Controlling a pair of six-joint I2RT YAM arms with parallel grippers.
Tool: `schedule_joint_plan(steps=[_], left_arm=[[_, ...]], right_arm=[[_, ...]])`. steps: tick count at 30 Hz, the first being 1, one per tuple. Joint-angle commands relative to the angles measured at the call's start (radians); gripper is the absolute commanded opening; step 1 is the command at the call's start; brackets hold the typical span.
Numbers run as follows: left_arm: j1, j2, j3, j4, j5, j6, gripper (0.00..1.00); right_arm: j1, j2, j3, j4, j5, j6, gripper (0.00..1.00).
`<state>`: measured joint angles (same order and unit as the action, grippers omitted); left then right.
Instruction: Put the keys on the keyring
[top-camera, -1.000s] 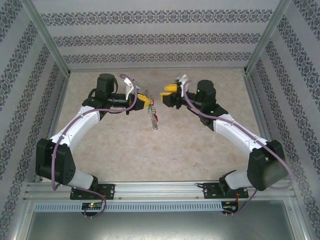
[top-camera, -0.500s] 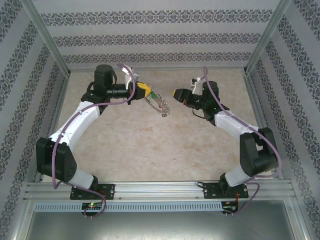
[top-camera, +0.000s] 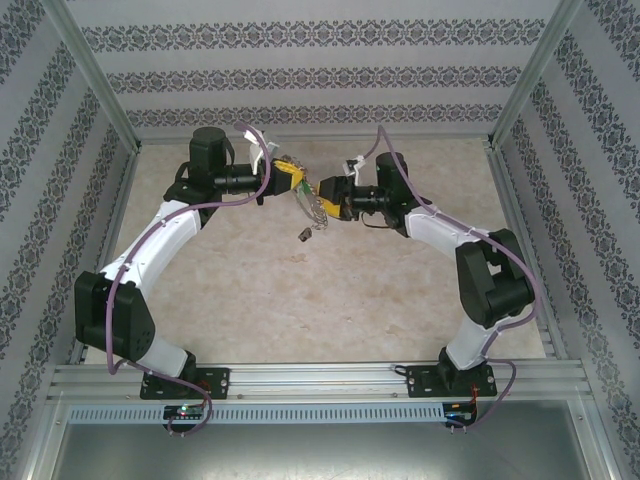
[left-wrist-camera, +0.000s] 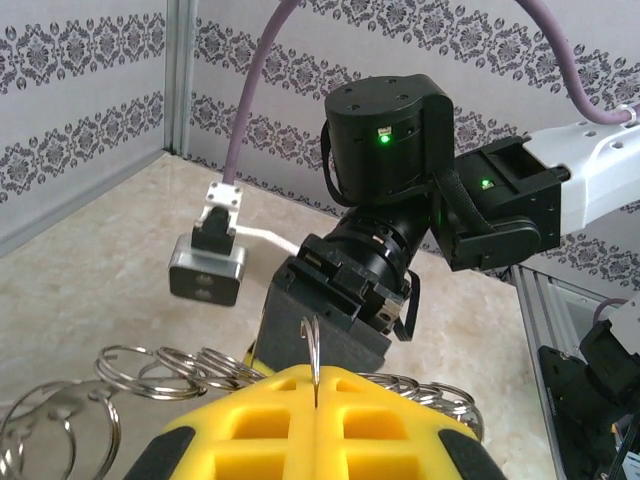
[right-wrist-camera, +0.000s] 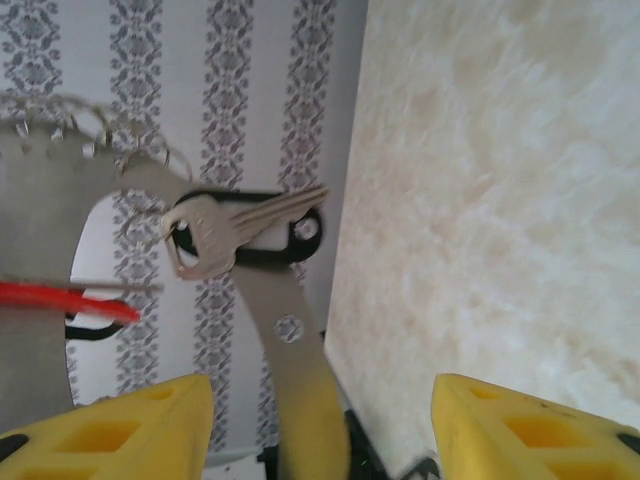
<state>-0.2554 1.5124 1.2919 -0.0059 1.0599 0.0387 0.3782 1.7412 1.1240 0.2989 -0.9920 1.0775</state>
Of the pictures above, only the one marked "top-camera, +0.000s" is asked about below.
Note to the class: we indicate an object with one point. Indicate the metal keyring holder with rings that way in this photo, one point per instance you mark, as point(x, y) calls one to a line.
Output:
point(315, 210)

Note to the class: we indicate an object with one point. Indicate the black key tag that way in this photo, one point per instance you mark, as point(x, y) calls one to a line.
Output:
point(305, 235)

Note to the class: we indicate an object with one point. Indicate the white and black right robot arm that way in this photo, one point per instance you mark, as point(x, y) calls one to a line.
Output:
point(495, 285)

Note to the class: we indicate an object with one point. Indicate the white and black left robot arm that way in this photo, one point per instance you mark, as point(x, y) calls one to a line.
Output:
point(155, 240)

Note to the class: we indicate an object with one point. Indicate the right circuit board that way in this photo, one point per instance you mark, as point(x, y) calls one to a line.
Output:
point(460, 412)

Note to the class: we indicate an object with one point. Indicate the circuit board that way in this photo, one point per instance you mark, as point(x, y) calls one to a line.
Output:
point(460, 412)
point(184, 411)

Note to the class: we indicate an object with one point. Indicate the steel sheet panel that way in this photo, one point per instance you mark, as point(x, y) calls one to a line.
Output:
point(320, 455)

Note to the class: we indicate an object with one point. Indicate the left circuit board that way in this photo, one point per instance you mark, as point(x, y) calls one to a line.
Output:
point(184, 411)

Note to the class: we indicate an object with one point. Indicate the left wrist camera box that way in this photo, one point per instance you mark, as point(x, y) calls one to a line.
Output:
point(256, 162)

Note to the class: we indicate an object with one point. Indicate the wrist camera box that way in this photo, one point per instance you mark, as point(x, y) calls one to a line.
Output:
point(356, 167)
point(256, 162)

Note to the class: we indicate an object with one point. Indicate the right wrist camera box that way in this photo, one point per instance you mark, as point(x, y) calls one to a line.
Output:
point(356, 167)

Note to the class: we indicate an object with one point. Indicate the aluminium back frame rail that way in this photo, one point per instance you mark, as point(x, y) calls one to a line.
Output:
point(310, 138)

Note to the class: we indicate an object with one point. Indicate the aluminium left side rail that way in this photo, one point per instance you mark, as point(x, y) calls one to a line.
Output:
point(117, 210)

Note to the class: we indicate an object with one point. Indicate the aluminium right side rail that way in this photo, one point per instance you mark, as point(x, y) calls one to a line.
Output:
point(510, 200)

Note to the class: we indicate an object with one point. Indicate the aluminium left corner post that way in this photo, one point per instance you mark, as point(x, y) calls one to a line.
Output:
point(95, 75)

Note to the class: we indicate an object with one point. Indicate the aluminium corner post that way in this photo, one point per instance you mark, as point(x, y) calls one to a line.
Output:
point(537, 70)
point(95, 75)

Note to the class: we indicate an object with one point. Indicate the aluminium mounting rail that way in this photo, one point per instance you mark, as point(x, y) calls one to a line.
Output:
point(310, 380)

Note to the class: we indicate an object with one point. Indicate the aluminium right corner post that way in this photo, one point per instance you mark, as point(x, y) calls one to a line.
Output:
point(537, 70)

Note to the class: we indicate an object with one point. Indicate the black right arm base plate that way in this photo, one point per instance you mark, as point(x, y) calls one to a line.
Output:
point(422, 381)

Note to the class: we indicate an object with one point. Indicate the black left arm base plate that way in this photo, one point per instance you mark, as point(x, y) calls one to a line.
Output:
point(217, 382)

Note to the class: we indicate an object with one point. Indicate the aluminium left front post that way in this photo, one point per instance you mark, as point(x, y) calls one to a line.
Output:
point(45, 440)

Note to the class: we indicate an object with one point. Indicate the aluminium right front post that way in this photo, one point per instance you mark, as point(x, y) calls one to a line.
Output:
point(595, 440)

